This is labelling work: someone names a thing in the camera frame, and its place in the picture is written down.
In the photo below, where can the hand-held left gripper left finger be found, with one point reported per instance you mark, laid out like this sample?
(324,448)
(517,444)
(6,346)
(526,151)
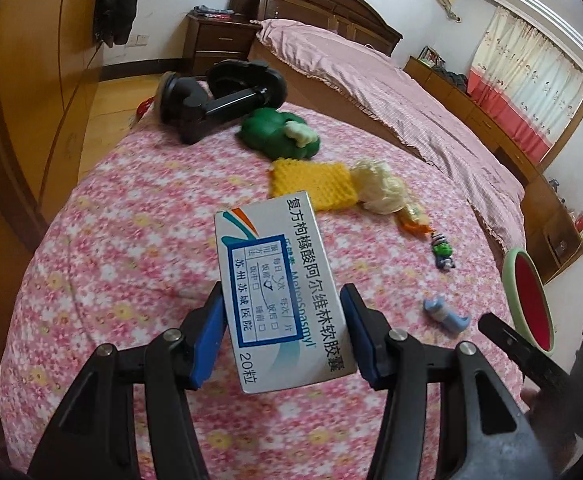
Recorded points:
(206,345)

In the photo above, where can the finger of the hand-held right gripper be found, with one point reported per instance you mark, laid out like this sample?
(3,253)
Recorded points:
(521,350)

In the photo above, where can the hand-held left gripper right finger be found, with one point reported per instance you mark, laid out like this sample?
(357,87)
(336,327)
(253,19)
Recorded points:
(366,340)

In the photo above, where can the red bin with green rim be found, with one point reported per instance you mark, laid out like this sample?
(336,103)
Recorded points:
(531,300)

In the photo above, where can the blue and white medicine box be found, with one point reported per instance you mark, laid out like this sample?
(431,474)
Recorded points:
(281,270)

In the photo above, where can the light blue plastic piece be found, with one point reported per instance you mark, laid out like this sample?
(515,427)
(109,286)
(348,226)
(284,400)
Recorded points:
(444,312)

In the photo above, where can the small green toy figure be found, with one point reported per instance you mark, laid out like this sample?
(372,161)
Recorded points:
(443,251)

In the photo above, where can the orange candy wrapper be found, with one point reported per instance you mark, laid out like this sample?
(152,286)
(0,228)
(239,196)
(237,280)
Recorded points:
(414,220)

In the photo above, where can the pink floral tablecloth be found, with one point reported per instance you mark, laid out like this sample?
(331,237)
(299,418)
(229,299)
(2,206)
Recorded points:
(121,240)

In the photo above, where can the small red item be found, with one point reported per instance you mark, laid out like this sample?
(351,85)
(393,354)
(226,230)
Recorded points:
(581,222)

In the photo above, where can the low wooden cabinet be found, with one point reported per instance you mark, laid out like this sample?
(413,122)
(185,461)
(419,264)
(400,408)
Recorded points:
(551,215)

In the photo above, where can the green foam lump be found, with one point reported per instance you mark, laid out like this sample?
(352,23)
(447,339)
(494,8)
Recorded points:
(264,132)

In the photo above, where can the pink bedspread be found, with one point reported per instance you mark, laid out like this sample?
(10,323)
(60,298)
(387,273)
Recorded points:
(396,95)

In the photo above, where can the white and red curtain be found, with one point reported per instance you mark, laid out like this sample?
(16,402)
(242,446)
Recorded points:
(526,80)

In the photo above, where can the dark clothing heap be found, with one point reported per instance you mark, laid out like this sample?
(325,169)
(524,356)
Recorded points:
(455,79)

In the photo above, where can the small photo frames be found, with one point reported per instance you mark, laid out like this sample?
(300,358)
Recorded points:
(431,56)

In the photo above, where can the dark wooden nightstand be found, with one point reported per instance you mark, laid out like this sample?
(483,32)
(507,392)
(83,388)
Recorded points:
(219,45)

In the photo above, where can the wooden wardrobe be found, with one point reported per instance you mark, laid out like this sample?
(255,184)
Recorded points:
(36,60)

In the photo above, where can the pile of small packets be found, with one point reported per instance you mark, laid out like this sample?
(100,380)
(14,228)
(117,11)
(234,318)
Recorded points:
(211,12)

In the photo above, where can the wooden bed with headboard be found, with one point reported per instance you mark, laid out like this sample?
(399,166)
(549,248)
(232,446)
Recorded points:
(311,0)

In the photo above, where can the black jacket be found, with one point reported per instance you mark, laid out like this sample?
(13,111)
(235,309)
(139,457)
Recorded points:
(119,0)

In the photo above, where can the black clamp mount device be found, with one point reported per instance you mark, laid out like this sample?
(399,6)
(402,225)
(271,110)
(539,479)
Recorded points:
(206,105)

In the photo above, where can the white wall socket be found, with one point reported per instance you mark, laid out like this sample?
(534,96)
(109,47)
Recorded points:
(142,40)

